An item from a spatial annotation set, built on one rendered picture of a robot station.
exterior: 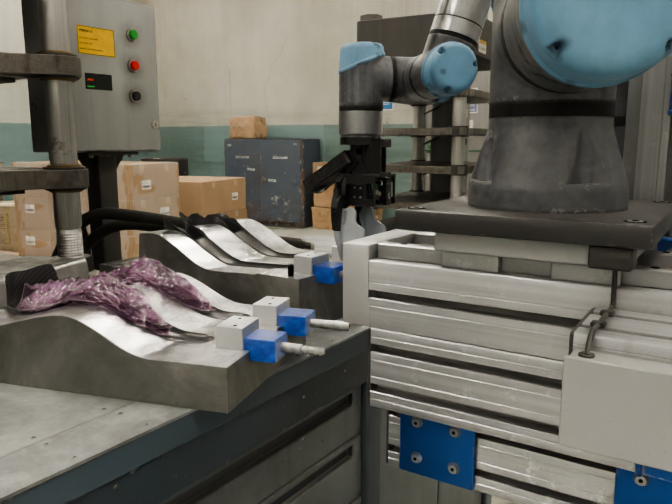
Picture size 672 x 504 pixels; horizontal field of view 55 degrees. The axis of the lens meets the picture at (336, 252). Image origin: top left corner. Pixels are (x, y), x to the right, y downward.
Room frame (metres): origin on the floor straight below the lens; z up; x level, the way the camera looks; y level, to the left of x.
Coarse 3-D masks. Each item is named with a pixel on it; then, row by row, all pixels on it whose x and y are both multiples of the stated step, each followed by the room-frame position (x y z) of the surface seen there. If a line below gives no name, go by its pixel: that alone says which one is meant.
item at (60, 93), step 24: (48, 0) 1.47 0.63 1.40; (48, 24) 1.46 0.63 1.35; (48, 48) 1.47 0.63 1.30; (48, 96) 1.47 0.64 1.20; (72, 96) 1.50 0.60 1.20; (48, 120) 1.47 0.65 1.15; (72, 120) 1.49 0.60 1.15; (48, 144) 1.48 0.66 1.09; (72, 144) 1.48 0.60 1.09; (72, 216) 1.47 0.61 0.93; (72, 240) 1.47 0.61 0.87
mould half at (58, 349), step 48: (0, 288) 0.86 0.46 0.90; (144, 288) 0.88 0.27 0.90; (0, 336) 0.76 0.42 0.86; (48, 336) 0.74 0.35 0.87; (96, 336) 0.72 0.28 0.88; (144, 336) 0.76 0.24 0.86; (288, 336) 0.85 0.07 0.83; (48, 384) 0.74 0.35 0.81; (96, 384) 0.72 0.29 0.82; (144, 384) 0.71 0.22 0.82; (192, 384) 0.69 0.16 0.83; (240, 384) 0.71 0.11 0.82
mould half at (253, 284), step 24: (144, 240) 1.17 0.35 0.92; (168, 240) 1.13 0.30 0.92; (192, 240) 1.17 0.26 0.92; (216, 240) 1.20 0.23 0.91; (240, 240) 1.24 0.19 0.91; (264, 240) 1.28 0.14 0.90; (120, 264) 1.24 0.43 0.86; (168, 264) 1.13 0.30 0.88; (192, 264) 1.10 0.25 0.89; (216, 264) 1.11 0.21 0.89; (216, 288) 1.07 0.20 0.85; (240, 288) 1.04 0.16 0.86; (264, 288) 1.01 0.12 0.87; (288, 288) 0.98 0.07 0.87; (312, 288) 1.00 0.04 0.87; (336, 288) 1.05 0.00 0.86; (336, 312) 1.05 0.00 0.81
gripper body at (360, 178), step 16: (352, 144) 1.08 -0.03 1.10; (368, 144) 1.08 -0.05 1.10; (384, 144) 1.08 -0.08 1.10; (368, 160) 1.08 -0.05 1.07; (384, 160) 1.09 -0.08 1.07; (352, 176) 1.08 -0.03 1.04; (368, 176) 1.06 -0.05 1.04; (384, 176) 1.08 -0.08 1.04; (352, 192) 1.10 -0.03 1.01; (368, 192) 1.08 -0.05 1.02; (384, 192) 1.10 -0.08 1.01
